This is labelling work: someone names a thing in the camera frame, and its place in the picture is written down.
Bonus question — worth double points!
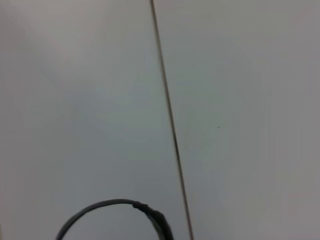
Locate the right wrist cable with plug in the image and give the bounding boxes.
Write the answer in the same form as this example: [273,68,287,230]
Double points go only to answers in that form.
[55,198,175,240]

